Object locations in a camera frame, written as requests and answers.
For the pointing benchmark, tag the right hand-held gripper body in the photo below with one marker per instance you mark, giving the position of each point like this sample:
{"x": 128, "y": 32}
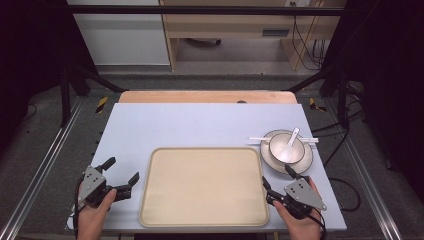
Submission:
{"x": 301, "y": 195}

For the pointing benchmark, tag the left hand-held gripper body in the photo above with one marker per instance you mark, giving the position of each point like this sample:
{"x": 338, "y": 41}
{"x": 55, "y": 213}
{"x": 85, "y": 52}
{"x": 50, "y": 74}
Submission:
{"x": 90, "y": 182}

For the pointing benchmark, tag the person's right hand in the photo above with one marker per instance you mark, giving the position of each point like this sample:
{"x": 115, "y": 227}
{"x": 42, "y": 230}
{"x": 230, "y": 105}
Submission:
{"x": 300, "y": 225}

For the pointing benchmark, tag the person's left hand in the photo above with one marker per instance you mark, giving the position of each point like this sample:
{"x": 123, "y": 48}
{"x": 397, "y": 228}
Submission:
{"x": 93, "y": 216}

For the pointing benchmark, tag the white plate with dark rim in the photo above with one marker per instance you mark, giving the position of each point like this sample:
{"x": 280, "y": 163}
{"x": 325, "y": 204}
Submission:
{"x": 268, "y": 158}

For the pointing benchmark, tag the white bowl with dark rim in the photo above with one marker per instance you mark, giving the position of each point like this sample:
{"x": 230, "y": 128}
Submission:
{"x": 278, "y": 146}

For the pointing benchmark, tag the white ceramic spoon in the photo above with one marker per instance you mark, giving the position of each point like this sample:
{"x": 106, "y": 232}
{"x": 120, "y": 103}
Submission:
{"x": 293, "y": 137}

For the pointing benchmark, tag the white chopstick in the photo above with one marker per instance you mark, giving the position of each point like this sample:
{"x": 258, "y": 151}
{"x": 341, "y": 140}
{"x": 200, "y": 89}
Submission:
{"x": 258, "y": 138}
{"x": 313, "y": 142}

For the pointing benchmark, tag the yellow black tape marker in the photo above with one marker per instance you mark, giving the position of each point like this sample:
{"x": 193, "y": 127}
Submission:
{"x": 313, "y": 104}
{"x": 102, "y": 104}

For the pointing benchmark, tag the beige rectangular tray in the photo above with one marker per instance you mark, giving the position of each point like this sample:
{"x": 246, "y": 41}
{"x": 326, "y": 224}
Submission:
{"x": 203, "y": 186}

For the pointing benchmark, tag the black metal stand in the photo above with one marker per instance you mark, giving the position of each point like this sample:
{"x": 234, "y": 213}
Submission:
{"x": 341, "y": 96}
{"x": 66, "y": 96}

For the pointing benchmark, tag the light blue table mat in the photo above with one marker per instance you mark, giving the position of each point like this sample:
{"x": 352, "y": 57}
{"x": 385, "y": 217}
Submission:
{"x": 200, "y": 125}

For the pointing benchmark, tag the wooden table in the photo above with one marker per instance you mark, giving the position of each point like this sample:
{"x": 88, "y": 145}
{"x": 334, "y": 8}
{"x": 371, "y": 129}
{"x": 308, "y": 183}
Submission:
{"x": 200, "y": 96}

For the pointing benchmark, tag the white cabinet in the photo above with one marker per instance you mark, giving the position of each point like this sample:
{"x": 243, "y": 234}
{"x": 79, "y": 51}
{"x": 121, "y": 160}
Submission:
{"x": 123, "y": 36}

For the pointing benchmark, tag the dark curtain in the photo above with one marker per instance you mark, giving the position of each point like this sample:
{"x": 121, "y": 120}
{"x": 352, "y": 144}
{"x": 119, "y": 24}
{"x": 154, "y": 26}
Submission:
{"x": 30, "y": 50}
{"x": 390, "y": 66}

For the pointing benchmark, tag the light wooden desk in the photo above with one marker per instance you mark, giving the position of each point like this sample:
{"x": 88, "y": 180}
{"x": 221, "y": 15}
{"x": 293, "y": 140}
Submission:
{"x": 233, "y": 23}

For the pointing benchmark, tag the aluminium floor rail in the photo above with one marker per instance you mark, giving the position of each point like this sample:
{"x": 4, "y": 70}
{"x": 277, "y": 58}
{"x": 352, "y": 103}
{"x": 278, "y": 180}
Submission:
{"x": 363, "y": 166}
{"x": 43, "y": 163}

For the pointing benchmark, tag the black horizontal frame bar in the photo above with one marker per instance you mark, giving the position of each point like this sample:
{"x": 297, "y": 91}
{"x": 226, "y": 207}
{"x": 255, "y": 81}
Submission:
{"x": 200, "y": 10}

